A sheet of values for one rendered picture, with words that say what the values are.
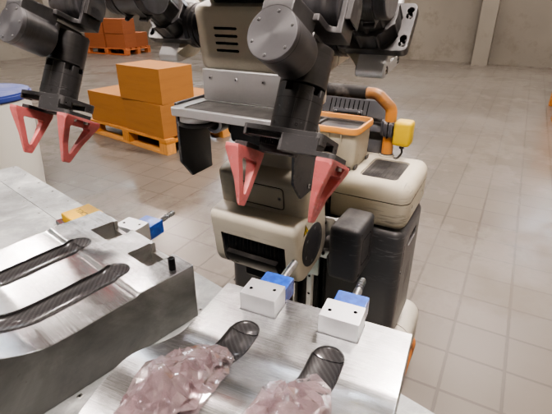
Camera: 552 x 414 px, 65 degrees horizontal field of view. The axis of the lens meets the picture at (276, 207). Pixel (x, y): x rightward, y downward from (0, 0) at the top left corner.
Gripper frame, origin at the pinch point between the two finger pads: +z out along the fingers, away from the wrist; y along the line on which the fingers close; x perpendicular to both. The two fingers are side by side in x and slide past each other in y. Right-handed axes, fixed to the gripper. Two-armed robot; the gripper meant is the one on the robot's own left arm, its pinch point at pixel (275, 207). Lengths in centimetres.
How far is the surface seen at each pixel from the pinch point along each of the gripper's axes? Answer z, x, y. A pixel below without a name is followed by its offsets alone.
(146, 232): 10.5, 14.2, -31.4
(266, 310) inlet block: 13.3, 2.9, 0.5
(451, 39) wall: -397, 906, -118
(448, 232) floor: -1, 221, 6
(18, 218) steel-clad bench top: 16, 13, -65
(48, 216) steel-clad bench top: 14, 16, -60
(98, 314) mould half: 17.1, -9.1, -15.5
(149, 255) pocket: 12.0, 4.5, -21.3
